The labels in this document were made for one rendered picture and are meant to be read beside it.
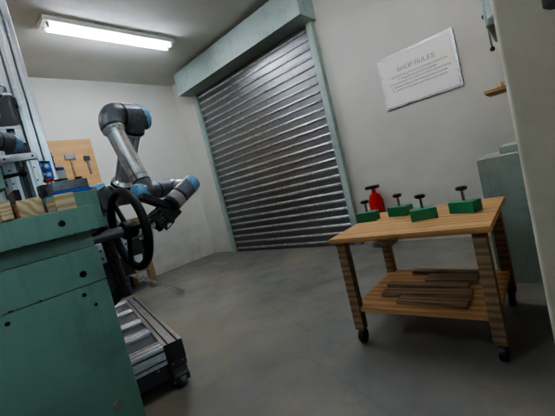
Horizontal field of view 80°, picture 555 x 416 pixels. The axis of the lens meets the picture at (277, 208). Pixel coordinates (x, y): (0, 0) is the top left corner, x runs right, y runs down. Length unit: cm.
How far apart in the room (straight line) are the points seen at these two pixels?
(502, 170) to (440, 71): 134
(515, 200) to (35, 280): 207
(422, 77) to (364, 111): 58
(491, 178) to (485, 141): 104
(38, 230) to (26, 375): 31
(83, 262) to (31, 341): 19
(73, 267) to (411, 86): 292
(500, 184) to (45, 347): 204
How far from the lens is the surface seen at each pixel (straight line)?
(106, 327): 98
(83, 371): 99
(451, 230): 137
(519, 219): 216
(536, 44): 117
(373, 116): 340
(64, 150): 471
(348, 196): 352
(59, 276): 94
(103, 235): 118
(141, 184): 145
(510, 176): 212
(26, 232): 88
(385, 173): 339
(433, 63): 324
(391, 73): 335
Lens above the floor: 84
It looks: 4 degrees down
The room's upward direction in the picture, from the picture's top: 14 degrees counter-clockwise
